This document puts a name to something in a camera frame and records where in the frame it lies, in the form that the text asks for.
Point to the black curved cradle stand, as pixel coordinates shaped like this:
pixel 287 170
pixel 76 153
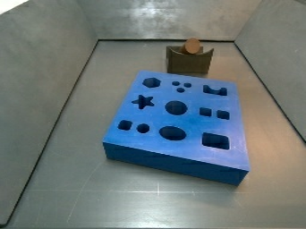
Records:
pixel 181 63

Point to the blue foam shape board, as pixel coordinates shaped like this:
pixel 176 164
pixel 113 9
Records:
pixel 179 124

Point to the brown cylinder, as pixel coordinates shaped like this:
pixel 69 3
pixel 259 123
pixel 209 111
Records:
pixel 191 46

